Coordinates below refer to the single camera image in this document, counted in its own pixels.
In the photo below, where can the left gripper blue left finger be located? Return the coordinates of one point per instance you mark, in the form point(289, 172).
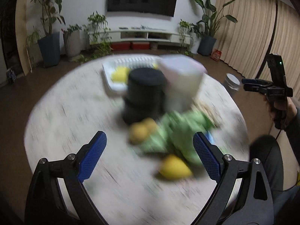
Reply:
point(89, 154)

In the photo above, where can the large leaf plant dark pot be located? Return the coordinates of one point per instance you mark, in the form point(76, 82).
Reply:
point(207, 27)

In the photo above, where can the person's right hand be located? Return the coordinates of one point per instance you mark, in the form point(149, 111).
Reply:
point(288, 106)

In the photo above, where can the floral white tablecloth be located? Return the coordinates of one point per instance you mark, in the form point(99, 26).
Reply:
point(123, 185)

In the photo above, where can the red decorative box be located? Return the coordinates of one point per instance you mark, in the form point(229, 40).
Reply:
point(216, 55)

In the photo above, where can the black cylinder container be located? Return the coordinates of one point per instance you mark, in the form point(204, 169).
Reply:
point(144, 95)

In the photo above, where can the grey cylindrical trash can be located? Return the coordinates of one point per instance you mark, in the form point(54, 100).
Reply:
point(231, 84)

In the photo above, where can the red storage box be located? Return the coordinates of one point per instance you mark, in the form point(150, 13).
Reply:
point(120, 46)
point(140, 45)

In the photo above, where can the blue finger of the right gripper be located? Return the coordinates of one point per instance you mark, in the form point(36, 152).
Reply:
point(255, 81)
point(259, 88)

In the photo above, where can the yellow foam ball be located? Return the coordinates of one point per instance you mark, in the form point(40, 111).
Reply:
point(138, 133)
point(173, 168)

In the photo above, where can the tall plant in blue pot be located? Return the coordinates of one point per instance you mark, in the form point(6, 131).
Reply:
point(49, 44)

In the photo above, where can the translucent plastic container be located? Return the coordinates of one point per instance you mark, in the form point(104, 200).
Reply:
point(183, 78)

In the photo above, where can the beige curtain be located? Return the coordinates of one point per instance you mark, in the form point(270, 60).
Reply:
point(264, 26)

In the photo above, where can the trailing green vine plant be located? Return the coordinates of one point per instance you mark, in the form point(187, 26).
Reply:
point(98, 38)

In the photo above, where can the white plastic tray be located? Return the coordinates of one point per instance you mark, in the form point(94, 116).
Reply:
point(133, 61)

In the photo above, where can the small vine plant right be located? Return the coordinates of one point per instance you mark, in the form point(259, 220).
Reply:
point(186, 30)

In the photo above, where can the dark blue floor box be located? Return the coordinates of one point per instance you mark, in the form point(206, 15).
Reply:
point(11, 77)

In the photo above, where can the plant in white ribbed pot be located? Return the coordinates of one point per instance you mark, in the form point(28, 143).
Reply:
point(72, 42)

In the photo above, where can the small yellow sponge block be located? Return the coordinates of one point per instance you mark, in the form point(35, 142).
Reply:
point(120, 75)

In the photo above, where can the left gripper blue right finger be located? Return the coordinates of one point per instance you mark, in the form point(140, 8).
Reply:
point(210, 156)

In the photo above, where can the green knotted cloth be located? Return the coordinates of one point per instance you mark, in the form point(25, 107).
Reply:
point(175, 134)

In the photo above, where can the white tv console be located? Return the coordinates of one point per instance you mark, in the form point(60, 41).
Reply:
point(145, 35)

